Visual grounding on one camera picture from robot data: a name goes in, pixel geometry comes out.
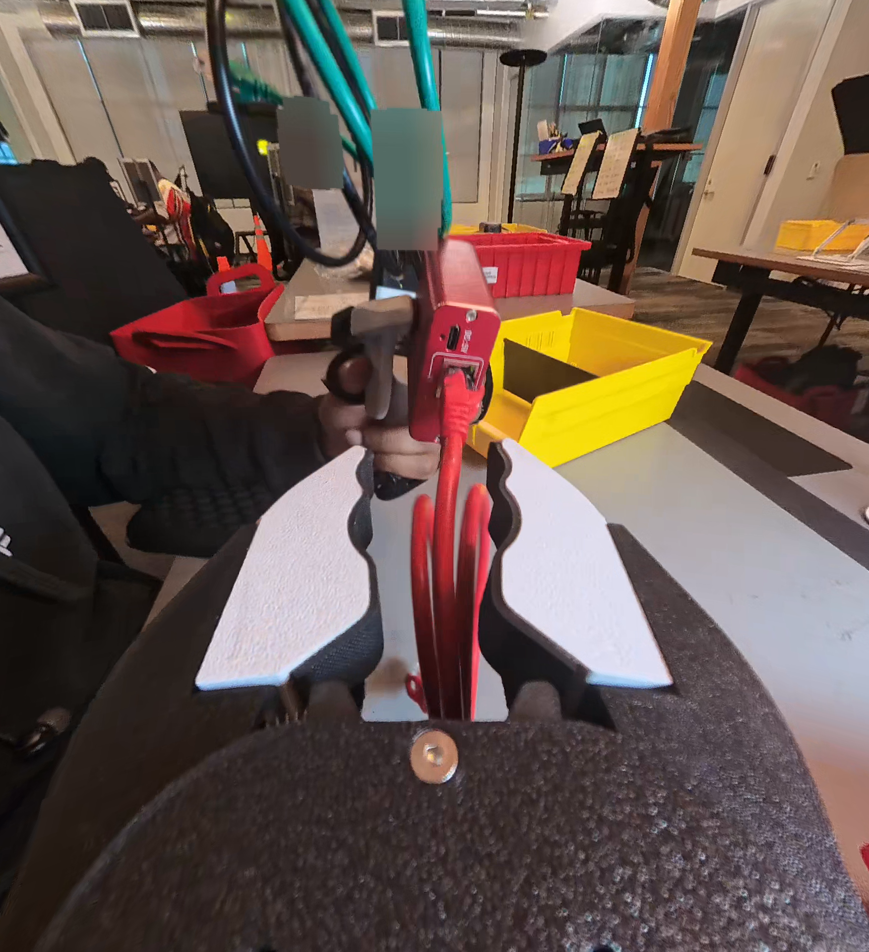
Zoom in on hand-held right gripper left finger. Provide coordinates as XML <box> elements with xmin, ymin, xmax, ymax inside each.
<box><xmin>195</xmin><ymin>446</ymin><xmax>383</xmax><ymax>689</ymax></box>

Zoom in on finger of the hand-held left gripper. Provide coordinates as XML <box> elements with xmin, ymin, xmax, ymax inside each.
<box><xmin>349</xmin><ymin>296</ymin><xmax>415</xmax><ymax>421</ymax></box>

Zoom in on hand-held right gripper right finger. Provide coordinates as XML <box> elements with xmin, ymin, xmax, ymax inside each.
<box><xmin>479</xmin><ymin>439</ymin><xmax>674</xmax><ymax>689</ymax></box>

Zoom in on red ethernet adapter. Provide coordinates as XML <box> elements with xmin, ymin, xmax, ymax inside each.
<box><xmin>408</xmin><ymin>238</ymin><xmax>502</xmax><ymax>446</ymax></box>

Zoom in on red ethernet cable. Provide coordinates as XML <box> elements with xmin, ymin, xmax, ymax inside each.
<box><xmin>405</xmin><ymin>368</ymin><xmax>495</xmax><ymax>722</ymax></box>

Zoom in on yellow plastic bin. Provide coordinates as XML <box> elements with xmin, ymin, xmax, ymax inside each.
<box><xmin>468</xmin><ymin>306</ymin><xmax>714</xmax><ymax>468</ymax></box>

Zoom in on green ethernet cable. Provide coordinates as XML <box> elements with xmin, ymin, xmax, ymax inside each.
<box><xmin>230</xmin><ymin>0</ymin><xmax>454</xmax><ymax>239</ymax></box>

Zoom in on black cable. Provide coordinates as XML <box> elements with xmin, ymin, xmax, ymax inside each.
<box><xmin>206</xmin><ymin>0</ymin><xmax>376</xmax><ymax>269</ymax></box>

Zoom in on person's left forearm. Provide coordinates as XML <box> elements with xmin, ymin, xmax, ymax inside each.
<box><xmin>100</xmin><ymin>364</ymin><xmax>327</xmax><ymax>559</ymax></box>

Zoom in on person's left hand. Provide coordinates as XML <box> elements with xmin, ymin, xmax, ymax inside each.
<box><xmin>319</xmin><ymin>357</ymin><xmax>443</xmax><ymax>480</ymax></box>

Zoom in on plywood workbench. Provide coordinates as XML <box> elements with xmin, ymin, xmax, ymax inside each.
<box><xmin>263</xmin><ymin>256</ymin><xmax>636</xmax><ymax>343</ymax></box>

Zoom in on red ribbed tote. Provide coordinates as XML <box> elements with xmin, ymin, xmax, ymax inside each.
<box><xmin>445</xmin><ymin>231</ymin><xmax>592</xmax><ymax>298</ymax></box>

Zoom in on black bin divider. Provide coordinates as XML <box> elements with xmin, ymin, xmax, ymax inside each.
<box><xmin>501</xmin><ymin>338</ymin><xmax>599</xmax><ymax>403</ymax></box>

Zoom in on red bag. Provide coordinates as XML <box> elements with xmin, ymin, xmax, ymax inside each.
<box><xmin>111</xmin><ymin>264</ymin><xmax>287</xmax><ymax>388</ymax></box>
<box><xmin>732</xmin><ymin>346</ymin><xmax>863</xmax><ymax>428</ymax></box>

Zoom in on black chair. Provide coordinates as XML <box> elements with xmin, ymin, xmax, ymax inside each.
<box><xmin>531</xmin><ymin>119</ymin><xmax>703</xmax><ymax>291</ymax></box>

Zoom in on black floor lamp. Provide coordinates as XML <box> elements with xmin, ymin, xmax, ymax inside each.
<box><xmin>500</xmin><ymin>48</ymin><xmax>547</xmax><ymax>224</ymax></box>

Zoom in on person's black hoodie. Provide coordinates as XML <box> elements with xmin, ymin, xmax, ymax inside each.
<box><xmin>0</xmin><ymin>275</ymin><xmax>183</xmax><ymax>893</ymax></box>

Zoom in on wooden table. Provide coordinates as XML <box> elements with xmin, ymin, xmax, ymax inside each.
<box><xmin>691</xmin><ymin>245</ymin><xmax>869</xmax><ymax>373</ymax></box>

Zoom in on white door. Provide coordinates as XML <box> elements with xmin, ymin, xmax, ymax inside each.
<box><xmin>673</xmin><ymin>0</ymin><xmax>837</xmax><ymax>276</ymax></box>

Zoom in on small yellow parts bin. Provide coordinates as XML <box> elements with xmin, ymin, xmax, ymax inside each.
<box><xmin>775</xmin><ymin>218</ymin><xmax>869</xmax><ymax>254</ymax></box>

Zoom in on silver air duct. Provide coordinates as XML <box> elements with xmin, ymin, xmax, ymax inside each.
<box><xmin>40</xmin><ymin>0</ymin><xmax>555</xmax><ymax>42</ymax></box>

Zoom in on wooden post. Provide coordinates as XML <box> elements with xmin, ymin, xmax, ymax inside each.
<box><xmin>621</xmin><ymin>0</ymin><xmax>703</xmax><ymax>291</ymax></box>

